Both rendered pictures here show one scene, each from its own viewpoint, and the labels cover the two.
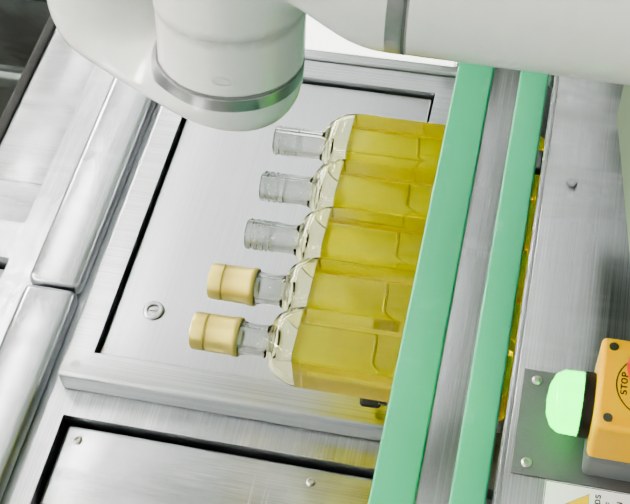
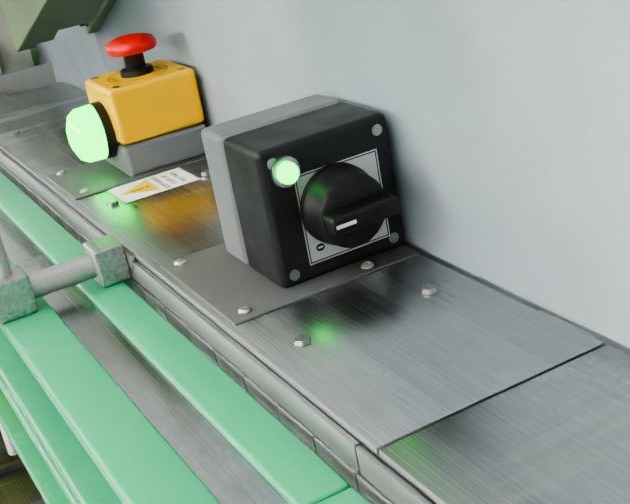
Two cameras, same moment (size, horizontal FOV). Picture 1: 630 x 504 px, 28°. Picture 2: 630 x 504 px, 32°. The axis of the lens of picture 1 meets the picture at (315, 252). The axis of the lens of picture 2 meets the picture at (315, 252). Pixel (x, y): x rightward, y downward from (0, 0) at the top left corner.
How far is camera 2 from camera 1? 68 cm
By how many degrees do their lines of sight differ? 44
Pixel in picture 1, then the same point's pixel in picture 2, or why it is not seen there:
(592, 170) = (26, 127)
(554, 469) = (109, 184)
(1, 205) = not seen: outside the picture
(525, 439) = (74, 188)
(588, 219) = (40, 135)
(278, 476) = not seen: outside the picture
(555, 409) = (78, 125)
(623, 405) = (122, 82)
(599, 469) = (140, 159)
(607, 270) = not seen: hidden behind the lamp
